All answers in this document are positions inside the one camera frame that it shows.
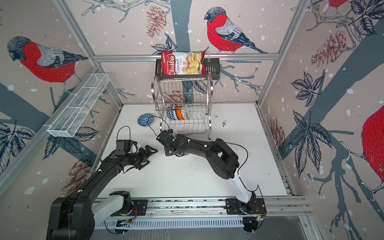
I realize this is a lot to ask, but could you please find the orange plastic bowl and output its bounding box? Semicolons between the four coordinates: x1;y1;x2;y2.
175;106;184;120

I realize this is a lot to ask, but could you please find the stainless steel dish rack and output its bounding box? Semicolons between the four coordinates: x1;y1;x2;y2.
151;74;214;140

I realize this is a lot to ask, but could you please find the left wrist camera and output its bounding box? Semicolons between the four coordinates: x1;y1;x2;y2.
114;140;139;156

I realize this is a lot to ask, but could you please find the red cassava chips bag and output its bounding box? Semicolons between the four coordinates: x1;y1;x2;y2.
156;51;207;79

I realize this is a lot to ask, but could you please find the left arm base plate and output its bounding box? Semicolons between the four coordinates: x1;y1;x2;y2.
111;199;148;217

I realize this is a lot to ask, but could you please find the white wire mesh shelf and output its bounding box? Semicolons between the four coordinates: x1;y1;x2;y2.
48;73;110;138

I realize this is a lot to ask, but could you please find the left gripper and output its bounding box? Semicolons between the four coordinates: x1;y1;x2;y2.
126;144;158;169

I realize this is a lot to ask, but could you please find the black wall basket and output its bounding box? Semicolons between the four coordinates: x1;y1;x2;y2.
155;58;221;80

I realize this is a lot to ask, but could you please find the blue floral ceramic bowl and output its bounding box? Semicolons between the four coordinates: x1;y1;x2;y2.
173;109;178;121

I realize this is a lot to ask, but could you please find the aluminium front rail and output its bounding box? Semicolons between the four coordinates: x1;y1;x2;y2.
91;195;312;223

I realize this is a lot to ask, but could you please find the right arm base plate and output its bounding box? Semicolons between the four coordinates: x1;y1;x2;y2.
225;198;267;216

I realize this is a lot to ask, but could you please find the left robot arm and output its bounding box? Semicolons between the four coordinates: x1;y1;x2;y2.
46;145;157;240

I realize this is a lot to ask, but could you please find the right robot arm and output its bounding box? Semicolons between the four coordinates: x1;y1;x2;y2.
157;131;256;215

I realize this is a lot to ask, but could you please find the dark blue patterned bowl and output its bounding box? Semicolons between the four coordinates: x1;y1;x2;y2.
137;113;155;127

